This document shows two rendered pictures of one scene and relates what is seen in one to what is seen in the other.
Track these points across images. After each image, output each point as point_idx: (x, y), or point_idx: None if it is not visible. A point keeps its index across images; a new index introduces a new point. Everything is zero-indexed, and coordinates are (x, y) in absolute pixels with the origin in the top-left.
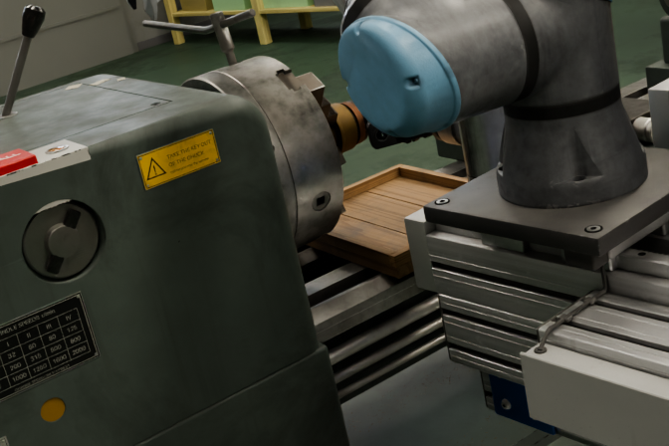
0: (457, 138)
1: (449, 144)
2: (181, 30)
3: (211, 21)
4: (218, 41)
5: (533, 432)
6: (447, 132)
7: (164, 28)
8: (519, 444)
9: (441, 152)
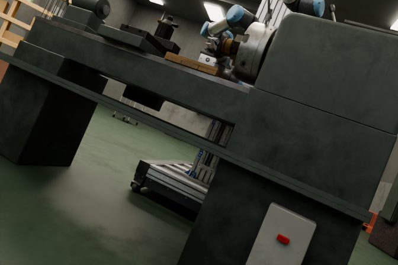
0: (225, 59)
1: (145, 45)
2: (269, 3)
3: (272, 11)
4: (269, 18)
5: (199, 135)
6: (225, 57)
7: None
8: (204, 138)
9: (141, 46)
